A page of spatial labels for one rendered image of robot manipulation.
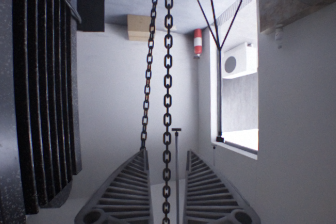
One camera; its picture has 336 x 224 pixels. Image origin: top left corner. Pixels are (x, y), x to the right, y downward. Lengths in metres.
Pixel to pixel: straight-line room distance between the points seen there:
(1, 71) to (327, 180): 1.80
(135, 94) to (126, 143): 0.89
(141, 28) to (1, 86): 2.22
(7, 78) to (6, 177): 0.16
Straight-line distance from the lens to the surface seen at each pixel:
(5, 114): 0.33
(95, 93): 2.52
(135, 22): 2.49
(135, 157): 0.16
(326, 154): 1.61
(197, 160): 0.16
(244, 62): 3.66
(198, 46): 2.77
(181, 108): 2.71
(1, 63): 0.34
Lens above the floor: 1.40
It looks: 3 degrees up
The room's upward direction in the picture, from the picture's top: 179 degrees clockwise
